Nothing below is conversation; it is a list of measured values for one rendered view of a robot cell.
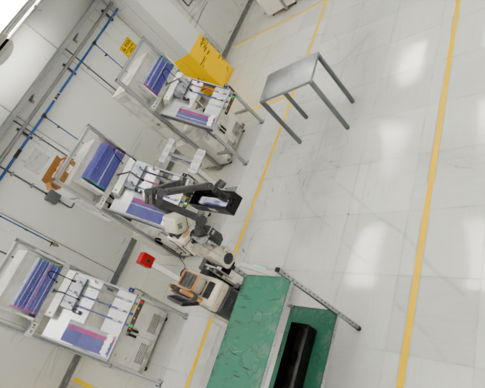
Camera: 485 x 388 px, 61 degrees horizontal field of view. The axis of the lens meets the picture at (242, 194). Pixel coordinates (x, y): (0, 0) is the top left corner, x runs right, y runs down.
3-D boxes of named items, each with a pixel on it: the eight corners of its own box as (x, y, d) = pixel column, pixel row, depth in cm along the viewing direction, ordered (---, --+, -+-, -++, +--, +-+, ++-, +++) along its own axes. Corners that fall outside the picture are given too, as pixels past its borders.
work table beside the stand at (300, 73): (349, 128, 465) (310, 80, 421) (299, 144, 513) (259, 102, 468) (355, 100, 487) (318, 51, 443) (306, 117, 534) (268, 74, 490)
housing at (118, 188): (138, 165, 505) (136, 158, 493) (120, 199, 484) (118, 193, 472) (132, 162, 506) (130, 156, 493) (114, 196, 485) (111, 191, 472)
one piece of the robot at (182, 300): (208, 306, 346) (185, 308, 332) (185, 296, 374) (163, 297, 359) (209, 293, 346) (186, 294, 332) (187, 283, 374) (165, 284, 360)
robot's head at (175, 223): (176, 235, 332) (172, 218, 328) (164, 232, 348) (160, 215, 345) (192, 230, 340) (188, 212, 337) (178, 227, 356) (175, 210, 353)
